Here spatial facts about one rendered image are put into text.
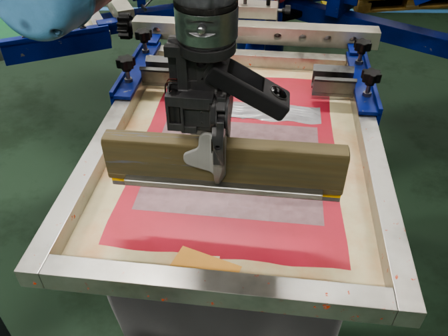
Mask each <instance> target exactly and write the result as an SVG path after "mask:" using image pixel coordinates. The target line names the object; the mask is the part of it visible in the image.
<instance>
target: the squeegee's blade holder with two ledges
mask: <svg viewBox="0 0 448 336"><path fill-rule="evenodd" d="M124 182H125V185H136V186H146V187H162V188H171V189H187V190H196V191H212V192H222V193H238V194H247V195H263V196H272V197H289V198H298V199H314V200H322V198H323V190H322V189H308V188H298V187H282V186H272V185H255V184H246V183H229V182H220V184H215V182H214V181H203V180H194V179H176V178H167V177H150V176H141V175H126V176H125V178H124Z"/></svg>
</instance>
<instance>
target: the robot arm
mask: <svg viewBox="0 0 448 336"><path fill-rule="evenodd" d="M111 1H112V0H0V18H1V19H2V20H3V21H4V22H5V23H6V24H7V25H8V26H9V27H10V28H12V30H14V31H15V32H17V33H18V34H20V35H22V36H24V37H26V38H28V39H32V40H35V41H54V40H56V39H59V38H61V37H63V36H64V35H66V34H68V33H70V32H71V31H72V30H74V29H78V28H80V27H82V26H84V24H86V23H87V22H88V21H89V20H90V19H91V18H92V16H93V15H94V14H95V13H96V12H98V11H99V10H100V9H101V8H103V7H104V6H106V4H108V3H109V2H111ZM173 7H174V16H175V35H169V37H168V40H167V43H166V44H164V46H163V51H164V57H168V65H169V79H168V80H170V81H168V80H167V82H166V84H165V96H164V98H165V111H166V118H167V130H168V131H181V132H182V133H190V134H191V135H199V145H198V147H197V148H195V149H192V150H190V151H187V152H185V153H184V155H183V160H184V162H185V163H186V164H188V165H190V166H192V167H196V168H199V169H203V170H206V171H209V172H211V173H212V174H213V175H214V181H215V184H220V182H221V181H222V180H223V178H224V177H225V176H226V146H227V137H230V134H231V115H232V110H233V97H235V98H237V99H239V100H240V101H242V102H244V103H246V104H248V105H250V106H252V107H253V108H255V109H257V110H259V111H260V112H262V113H264V114H266V115H268V116H270V117H272V118H274V119H275V120H277V121H281V120H283V118H284V117H285V116H286V114H288V112H289V110H290V92H289V91H288V90H286V89H284V88H282V87H281V86H279V85H277V84H276V83H274V82H272V81H270V80H268V79H267V78H265V77H263V76H262V75H260V74H258V73H256V72H254V71H253V70H251V69H249V68H248V67H246V66H244V65H242V64H240V63H239V62H237V61H235V60H234V59H232V58H231V57H232V56H234V54H235V52H236V39H237V37H238V18H239V4H238V0H173ZM168 83H169V84H168ZM166 86H167V92H166ZM212 143H213V150H212Z"/></svg>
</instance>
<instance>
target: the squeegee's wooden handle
mask: <svg viewBox="0 0 448 336"><path fill-rule="evenodd" d="M198 145H199V135H188V134H177V133H158V132H147V131H127V130H116V129H106V130H105V132H104V134H103V136H102V138H101V147H102V150H103V156H104V159H105V164H106V168H107V172H108V176H109V178H118V179H124V178H125V176H126V175H141V176H150V177H167V178H176V179H194V180H203V181H214V175H213V174H212V173H211V172H209V171H206V170H203V169H199V168H196V167H192V166H190V165H188V164H186V163H185V162H184V160H183V155H184V153H185V152H187V151H190V150H192V149H195V148H197V147H198ZM349 162H350V150H349V146H348V145H340V144H330V143H310V142H299V141H280V140H268V139H249V138H238V137H227V146H226V176H225V177H224V178H223V180H222V181H221V182H229V183H246V184H255V185H272V186H282V187H298V188H308V189H322V190H323V194H324V195H342V194H343V190H344V186H345V180H346V177H347V172H348V168H349Z"/></svg>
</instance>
